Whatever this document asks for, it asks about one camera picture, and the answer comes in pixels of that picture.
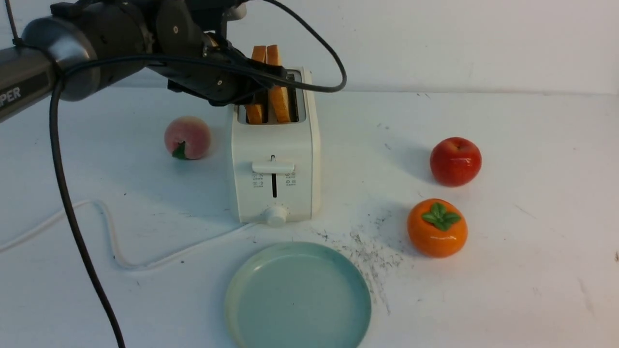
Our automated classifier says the white toaster power cord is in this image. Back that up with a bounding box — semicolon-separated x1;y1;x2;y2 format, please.
0;199;258;271

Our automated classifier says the red toy apple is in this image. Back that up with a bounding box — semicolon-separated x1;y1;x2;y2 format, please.
429;137;482;187

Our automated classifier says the light green round plate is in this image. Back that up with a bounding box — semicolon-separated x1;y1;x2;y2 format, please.
224;242;372;348

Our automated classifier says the orange toy persimmon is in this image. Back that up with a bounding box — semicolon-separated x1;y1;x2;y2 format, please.
406;199;468;258

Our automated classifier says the white two-slot toaster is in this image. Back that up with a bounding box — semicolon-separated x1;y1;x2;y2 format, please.
226;89;322;227

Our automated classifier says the pink toy peach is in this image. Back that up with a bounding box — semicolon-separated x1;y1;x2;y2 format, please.
164;116;212;160

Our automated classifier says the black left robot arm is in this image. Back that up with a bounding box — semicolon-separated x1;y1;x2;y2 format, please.
1;0;287;121

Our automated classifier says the toast slice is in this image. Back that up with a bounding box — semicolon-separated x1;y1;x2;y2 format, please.
245;45;268;125
266;45;292;123

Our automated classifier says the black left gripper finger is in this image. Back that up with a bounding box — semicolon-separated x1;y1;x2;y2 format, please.
213;89;265;107
242;61;287;97

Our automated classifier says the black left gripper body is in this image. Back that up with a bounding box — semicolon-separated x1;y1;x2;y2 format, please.
148;0;248;105

